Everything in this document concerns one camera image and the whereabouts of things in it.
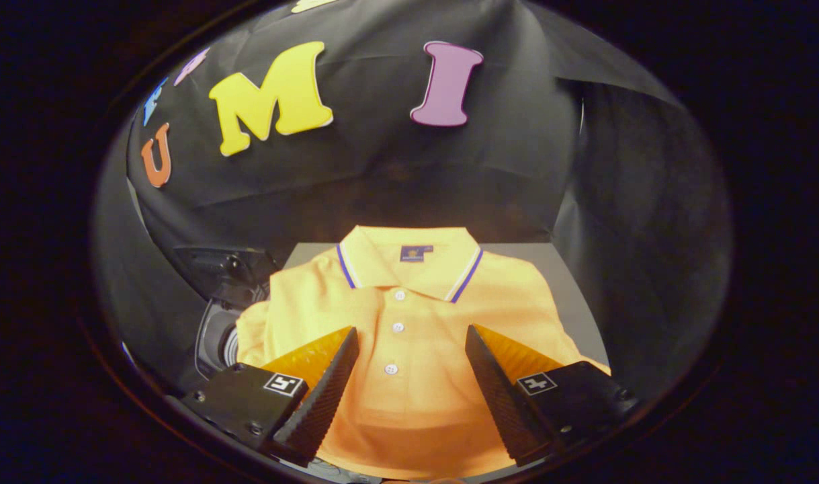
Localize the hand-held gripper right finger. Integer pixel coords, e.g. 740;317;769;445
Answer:
464;325;642;468

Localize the orange polo shirt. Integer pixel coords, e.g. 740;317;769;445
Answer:
236;225;611;481

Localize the beige cabinet with dark top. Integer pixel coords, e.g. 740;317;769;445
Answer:
282;241;611;368

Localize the dark washing machine lid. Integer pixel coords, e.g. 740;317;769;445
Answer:
174;245;279;311

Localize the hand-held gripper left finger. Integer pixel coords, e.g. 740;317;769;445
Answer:
181;327;360;468

